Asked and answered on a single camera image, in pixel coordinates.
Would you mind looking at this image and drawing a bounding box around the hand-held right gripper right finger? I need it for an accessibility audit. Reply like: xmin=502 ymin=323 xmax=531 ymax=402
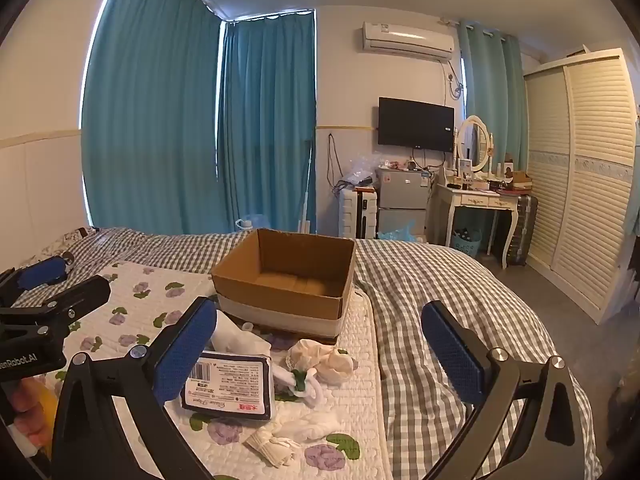
xmin=421 ymin=300 xmax=596 ymax=480

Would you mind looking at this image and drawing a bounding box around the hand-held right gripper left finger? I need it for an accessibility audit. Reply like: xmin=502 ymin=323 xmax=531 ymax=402
xmin=50 ymin=296 xmax=218 ymax=480

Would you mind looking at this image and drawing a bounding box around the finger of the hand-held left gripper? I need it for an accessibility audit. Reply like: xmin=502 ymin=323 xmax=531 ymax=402
xmin=0 ymin=256 xmax=69 ymax=306
xmin=0 ymin=276 xmax=112 ymax=342

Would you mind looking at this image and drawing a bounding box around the white sock with blue rim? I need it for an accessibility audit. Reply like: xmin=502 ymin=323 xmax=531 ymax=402
xmin=209 ymin=310 xmax=273 ymax=361

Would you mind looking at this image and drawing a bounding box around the dark tissue packet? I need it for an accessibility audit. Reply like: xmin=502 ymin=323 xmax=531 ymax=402
xmin=180 ymin=351 xmax=277 ymax=421

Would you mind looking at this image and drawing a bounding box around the cream lace-trimmed sock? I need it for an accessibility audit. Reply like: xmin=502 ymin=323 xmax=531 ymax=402
xmin=285 ymin=338 xmax=326 ymax=373

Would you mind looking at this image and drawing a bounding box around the white and green sock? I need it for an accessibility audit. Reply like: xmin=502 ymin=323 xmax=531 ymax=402
xmin=272 ymin=367 xmax=326 ymax=407

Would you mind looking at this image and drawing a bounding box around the cardboard box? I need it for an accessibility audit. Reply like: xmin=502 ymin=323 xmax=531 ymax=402
xmin=210 ymin=228 xmax=357 ymax=345

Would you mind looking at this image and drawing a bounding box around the beige sock bundle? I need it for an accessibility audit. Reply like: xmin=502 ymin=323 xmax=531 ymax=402
xmin=244 ymin=422 xmax=301 ymax=468

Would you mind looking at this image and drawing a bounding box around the white fluffy sock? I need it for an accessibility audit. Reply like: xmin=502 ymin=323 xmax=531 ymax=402
xmin=277 ymin=410 xmax=343 ymax=443

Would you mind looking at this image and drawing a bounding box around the person's left hand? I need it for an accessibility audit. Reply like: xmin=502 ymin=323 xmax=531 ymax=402
xmin=10 ymin=379 xmax=54 ymax=461

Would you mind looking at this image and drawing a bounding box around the patterned pillow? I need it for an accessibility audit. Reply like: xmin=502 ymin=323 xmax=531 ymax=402
xmin=15 ymin=227 xmax=101 ymax=261

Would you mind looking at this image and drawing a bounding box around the floral quilted mat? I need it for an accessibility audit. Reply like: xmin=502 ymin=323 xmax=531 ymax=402
xmin=10 ymin=260 xmax=393 ymax=480

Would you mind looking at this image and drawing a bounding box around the blue plastic basket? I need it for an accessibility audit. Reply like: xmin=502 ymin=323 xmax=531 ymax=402
xmin=451 ymin=229 xmax=482 ymax=256

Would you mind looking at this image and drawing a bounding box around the blue plastic bag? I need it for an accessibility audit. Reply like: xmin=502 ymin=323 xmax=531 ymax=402
xmin=376 ymin=220 xmax=417 ymax=243

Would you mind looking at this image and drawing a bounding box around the clear water jug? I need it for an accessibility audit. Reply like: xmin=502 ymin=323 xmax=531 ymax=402
xmin=235 ymin=215 xmax=273 ymax=233

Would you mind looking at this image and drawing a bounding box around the dark suitcase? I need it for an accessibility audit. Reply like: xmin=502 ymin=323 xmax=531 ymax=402
xmin=505 ymin=194 xmax=540 ymax=267

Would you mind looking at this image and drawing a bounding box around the white dressing table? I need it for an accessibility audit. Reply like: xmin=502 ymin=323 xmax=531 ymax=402
xmin=432 ymin=180 xmax=521 ymax=271

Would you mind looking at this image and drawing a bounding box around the small silver fridge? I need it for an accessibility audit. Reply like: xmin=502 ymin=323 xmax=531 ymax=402
xmin=375 ymin=167 xmax=433 ymax=241

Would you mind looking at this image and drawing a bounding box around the white suitcase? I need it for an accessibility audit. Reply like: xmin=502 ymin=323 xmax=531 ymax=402
xmin=339 ymin=187 xmax=378 ymax=240

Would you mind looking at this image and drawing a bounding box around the brown box on dresser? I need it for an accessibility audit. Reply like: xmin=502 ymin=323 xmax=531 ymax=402
xmin=500 ymin=162 xmax=533 ymax=191

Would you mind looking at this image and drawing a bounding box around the white mop pole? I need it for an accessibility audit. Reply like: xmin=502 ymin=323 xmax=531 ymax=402
xmin=299 ymin=140 xmax=315 ymax=233

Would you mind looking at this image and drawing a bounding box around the wide teal curtain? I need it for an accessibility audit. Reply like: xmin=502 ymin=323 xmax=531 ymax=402
xmin=82 ymin=0 xmax=223 ymax=236

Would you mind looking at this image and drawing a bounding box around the clear plastic bag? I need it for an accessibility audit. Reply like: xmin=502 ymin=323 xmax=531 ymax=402
xmin=345 ymin=157 xmax=378 ymax=186

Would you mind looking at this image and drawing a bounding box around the oval vanity mirror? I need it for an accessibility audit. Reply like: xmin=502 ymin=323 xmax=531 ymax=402
xmin=457 ymin=115 xmax=493 ymax=173

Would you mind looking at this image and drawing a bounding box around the cream louvred wardrobe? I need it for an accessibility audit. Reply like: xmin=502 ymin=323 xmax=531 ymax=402
xmin=522 ymin=49 xmax=640 ymax=325

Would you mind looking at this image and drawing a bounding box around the narrow teal curtain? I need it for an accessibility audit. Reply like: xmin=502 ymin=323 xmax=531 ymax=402
xmin=217 ymin=10 xmax=317 ymax=235

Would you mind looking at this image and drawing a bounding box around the light teal curtain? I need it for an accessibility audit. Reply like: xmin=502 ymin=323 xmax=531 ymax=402
xmin=457 ymin=20 xmax=531 ymax=173

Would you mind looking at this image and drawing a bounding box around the white air conditioner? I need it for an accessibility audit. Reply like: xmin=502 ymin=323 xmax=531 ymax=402
xmin=361 ymin=21 xmax=455 ymax=63

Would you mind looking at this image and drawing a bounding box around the black wall cable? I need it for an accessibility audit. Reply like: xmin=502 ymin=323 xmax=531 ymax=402
xmin=326 ymin=132 xmax=347 ymax=192

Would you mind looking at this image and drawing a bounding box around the black wall television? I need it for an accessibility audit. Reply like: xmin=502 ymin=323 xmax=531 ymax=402
xmin=377 ymin=97 xmax=456 ymax=152

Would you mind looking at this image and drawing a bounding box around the air conditioner power cable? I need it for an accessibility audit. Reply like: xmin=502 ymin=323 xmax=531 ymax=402
xmin=442 ymin=60 xmax=463 ymax=101

